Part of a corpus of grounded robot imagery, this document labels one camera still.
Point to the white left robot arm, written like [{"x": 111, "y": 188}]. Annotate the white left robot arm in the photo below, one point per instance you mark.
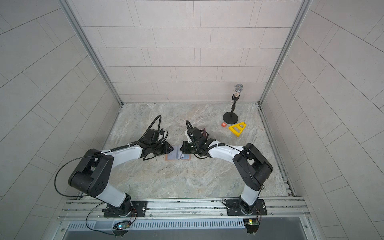
[{"x": 91, "y": 175}]

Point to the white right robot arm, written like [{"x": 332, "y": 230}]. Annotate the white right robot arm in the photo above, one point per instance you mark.
[{"x": 251, "y": 164}]

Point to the aluminium mounting rail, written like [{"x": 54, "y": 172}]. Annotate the aluminium mounting rail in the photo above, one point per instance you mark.
[{"x": 208, "y": 208}]

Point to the black microphone stand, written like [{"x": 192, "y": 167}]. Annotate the black microphone stand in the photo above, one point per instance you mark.
[{"x": 231, "y": 118}]

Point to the clear acrylic card stand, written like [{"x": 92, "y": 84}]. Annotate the clear acrylic card stand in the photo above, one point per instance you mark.
[{"x": 202, "y": 133}]

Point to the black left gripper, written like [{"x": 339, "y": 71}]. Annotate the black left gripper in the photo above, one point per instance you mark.
[{"x": 166, "y": 148}]

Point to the right circuit board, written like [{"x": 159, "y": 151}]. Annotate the right circuit board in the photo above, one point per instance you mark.
[{"x": 251, "y": 225}]

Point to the yellow triangle block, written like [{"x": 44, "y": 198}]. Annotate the yellow triangle block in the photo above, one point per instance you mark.
[{"x": 237, "y": 129}]

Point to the white ventilation grille strip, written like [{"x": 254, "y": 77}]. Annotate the white ventilation grille strip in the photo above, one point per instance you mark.
[{"x": 164, "y": 224}]

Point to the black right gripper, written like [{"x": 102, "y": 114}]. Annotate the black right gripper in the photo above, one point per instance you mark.
[{"x": 185, "y": 146}]

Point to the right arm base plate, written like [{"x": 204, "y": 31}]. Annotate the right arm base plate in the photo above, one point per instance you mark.
[{"x": 238, "y": 207}]

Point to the left green circuit board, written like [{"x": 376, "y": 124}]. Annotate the left green circuit board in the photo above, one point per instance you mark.
[{"x": 120, "y": 226}]

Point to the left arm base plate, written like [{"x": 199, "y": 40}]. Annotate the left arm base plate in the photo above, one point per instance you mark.
[{"x": 127, "y": 209}]

